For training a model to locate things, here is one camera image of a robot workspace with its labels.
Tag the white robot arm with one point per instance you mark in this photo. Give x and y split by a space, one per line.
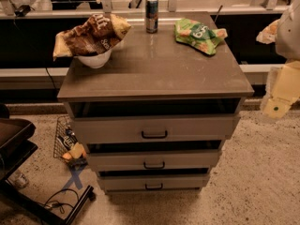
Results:
285 32

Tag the grey drawer cabinet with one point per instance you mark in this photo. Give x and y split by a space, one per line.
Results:
153 75

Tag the small white cup on floor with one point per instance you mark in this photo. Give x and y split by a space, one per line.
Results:
20 180

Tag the bottom grey drawer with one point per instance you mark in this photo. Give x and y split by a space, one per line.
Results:
122 183

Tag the brown chip bag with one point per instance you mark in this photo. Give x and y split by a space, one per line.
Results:
97 35

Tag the white bowl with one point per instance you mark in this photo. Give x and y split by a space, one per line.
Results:
95 61

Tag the black cart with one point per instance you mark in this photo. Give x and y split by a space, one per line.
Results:
15 149

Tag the green chip bag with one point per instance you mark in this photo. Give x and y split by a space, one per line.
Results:
198 35

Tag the middle grey drawer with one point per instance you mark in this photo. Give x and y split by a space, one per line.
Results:
139 161

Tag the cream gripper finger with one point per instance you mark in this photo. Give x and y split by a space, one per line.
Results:
273 108

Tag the grey drawer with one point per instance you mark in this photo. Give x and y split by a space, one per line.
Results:
155 128
139 161
122 183

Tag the wire basket with snacks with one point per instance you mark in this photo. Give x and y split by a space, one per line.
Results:
67 148

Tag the top grey drawer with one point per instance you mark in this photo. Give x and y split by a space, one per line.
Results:
155 128

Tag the tall drink can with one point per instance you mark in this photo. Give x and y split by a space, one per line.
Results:
151 15

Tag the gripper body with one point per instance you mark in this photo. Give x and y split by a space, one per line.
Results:
290 35

